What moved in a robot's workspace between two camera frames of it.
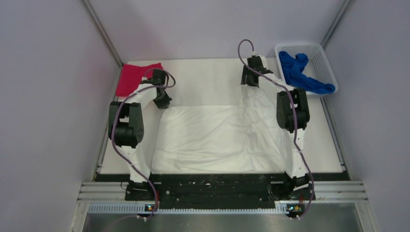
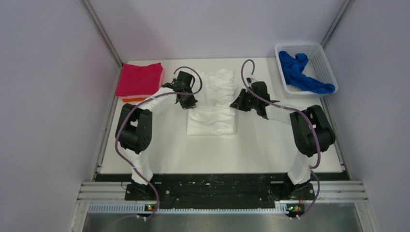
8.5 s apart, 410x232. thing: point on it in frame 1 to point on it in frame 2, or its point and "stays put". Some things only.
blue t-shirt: (293, 67) stays put
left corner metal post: (102, 32) stays put
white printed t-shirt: (245, 137) to (212, 115)
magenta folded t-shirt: (130, 76) stays put
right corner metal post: (345, 4) stays put
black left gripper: (164, 104) to (190, 104)
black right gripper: (245, 80) to (239, 104)
